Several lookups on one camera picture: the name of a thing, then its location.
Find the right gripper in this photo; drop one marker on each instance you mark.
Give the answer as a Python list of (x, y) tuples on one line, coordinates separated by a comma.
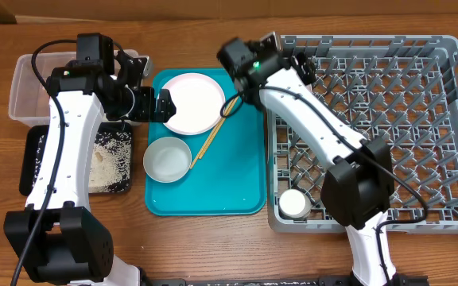
[(303, 66)]

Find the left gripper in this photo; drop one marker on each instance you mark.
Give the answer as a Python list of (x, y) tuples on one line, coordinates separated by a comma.
[(149, 110)]

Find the large white plate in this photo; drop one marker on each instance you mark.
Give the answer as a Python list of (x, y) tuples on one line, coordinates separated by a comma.
[(198, 99)]

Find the grey bowl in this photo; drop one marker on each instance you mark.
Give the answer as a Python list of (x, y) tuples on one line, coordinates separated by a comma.
[(167, 159)]

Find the white rice pile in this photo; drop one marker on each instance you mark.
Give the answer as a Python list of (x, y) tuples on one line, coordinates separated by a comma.
[(107, 163)]

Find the white paper cup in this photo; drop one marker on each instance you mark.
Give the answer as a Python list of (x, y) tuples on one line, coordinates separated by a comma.
[(294, 204)]

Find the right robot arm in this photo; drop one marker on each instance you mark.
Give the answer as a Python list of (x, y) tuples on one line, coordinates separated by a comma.
[(358, 181)]

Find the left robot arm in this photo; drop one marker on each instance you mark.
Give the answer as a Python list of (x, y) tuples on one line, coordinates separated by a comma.
[(56, 237)]

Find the grey dishwasher rack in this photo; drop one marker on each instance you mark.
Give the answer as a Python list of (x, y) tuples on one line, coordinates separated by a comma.
[(403, 89)]

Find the clear plastic waste bin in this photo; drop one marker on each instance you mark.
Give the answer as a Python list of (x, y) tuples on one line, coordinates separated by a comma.
[(29, 102)]

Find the wooden chopstick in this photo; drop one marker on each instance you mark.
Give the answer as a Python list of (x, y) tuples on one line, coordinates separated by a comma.
[(219, 131), (213, 133)]

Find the black plastic tray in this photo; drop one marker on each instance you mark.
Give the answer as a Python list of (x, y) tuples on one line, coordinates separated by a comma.
[(109, 159)]

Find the teal serving tray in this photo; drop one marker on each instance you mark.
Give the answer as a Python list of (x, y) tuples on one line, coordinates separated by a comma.
[(227, 175)]

